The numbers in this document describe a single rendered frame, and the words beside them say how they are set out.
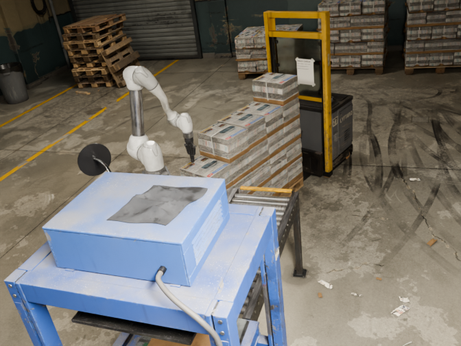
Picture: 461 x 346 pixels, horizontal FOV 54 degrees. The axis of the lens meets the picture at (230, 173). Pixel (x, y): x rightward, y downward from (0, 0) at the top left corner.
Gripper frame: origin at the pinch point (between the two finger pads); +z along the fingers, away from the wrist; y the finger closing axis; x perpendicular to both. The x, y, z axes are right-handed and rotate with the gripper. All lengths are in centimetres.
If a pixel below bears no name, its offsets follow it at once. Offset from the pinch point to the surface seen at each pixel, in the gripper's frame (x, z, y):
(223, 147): -26.2, -2.3, -13.5
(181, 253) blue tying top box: 160, -74, -166
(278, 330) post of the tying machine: 108, 11, -164
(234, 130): -45.4, -10.2, -12.4
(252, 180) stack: -55, 44, -19
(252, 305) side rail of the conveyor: 98, 16, -139
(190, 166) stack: -5.5, 13.0, 10.8
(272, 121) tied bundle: -95, -1, -18
